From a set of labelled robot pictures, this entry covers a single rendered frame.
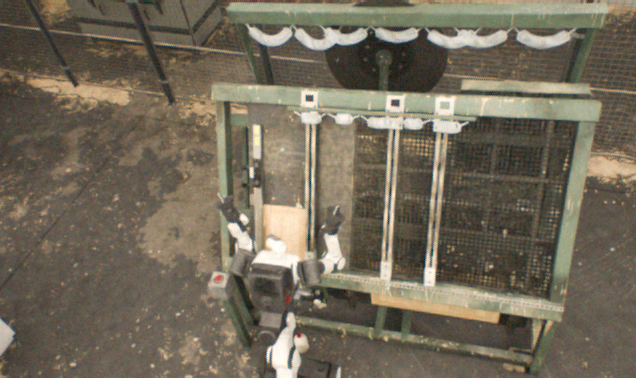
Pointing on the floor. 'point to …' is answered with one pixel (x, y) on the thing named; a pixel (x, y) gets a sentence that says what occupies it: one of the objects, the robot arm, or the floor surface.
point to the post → (238, 322)
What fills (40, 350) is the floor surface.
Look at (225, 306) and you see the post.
